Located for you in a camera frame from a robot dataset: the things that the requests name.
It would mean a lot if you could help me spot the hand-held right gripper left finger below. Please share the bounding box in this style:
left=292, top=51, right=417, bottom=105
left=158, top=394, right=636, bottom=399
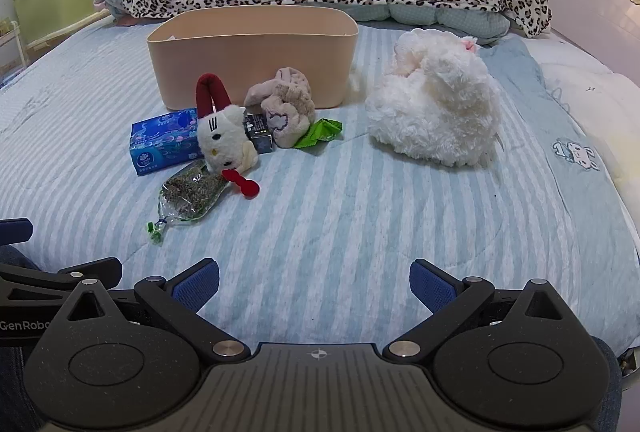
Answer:
left=62, top=258, right=251, bottom=363

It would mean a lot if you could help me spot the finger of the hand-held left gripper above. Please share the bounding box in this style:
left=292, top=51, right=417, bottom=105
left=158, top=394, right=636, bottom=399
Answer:
left=0, top=218, right=34, bottom=245
left=0, top=257, right=124, bottom=293

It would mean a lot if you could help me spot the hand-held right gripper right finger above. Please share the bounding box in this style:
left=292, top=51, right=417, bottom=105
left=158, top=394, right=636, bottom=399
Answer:
left=382, top=258, right=573, bottom=363

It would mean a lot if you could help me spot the clear bag of dried herbs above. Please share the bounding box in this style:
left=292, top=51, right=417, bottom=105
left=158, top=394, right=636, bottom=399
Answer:
left=146, top=160, right=228, bottom=243

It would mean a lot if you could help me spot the striped bed sheet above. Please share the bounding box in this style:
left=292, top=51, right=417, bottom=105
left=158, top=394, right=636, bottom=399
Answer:
left=0, top=9, right=626, bottom=358

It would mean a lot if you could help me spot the blue tissue pack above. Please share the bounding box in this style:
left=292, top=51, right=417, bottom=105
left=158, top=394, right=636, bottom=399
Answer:
left=129, top=108, right=206, bottom=177

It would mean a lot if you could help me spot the white cat plush toy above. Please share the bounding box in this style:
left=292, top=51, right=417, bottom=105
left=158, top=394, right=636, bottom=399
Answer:
left=195, top=72, right=261, bottom=201

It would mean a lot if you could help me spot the small black box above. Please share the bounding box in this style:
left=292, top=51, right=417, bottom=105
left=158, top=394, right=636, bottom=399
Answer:
left=242, top=112, right=275, bottom=155

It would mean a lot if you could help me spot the white fluffy plush toy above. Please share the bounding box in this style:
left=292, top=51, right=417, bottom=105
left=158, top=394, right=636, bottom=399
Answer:
left=364, top=28, right=503, bottom=169

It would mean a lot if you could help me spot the green wrapper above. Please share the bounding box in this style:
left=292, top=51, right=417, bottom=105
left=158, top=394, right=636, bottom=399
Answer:
left=292, top=118, right=344, bottom=149

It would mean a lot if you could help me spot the person's right jeans leg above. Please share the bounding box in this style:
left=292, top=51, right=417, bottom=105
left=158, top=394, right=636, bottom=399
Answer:
left=592, top=337, right=624, bottom=432

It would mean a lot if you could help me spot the light blue rabbit print quilt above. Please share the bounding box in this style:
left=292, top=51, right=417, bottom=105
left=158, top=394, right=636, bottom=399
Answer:
left=477, top=34, right=628, bottom=353

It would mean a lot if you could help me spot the beige plush toy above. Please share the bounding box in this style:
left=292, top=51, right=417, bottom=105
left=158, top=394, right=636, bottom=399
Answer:
left=244, top=68, right=317, bottom=149

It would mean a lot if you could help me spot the beige plastic storage basket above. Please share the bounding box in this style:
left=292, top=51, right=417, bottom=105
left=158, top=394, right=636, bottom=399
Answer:
left=146, top=6, right=360, bottom=111

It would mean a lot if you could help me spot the white duvet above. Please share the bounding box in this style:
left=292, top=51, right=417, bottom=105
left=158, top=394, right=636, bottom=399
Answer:
left=537, top=32, right=640, bottom=213

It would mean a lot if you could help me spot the teal checked quilt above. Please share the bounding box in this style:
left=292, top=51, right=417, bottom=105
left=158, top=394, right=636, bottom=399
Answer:
left=350, top=4, right=511, bottom=45

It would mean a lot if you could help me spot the white wire rack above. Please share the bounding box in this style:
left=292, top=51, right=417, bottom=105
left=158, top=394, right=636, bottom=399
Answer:
left=0, top=18, right=30, bottom=87

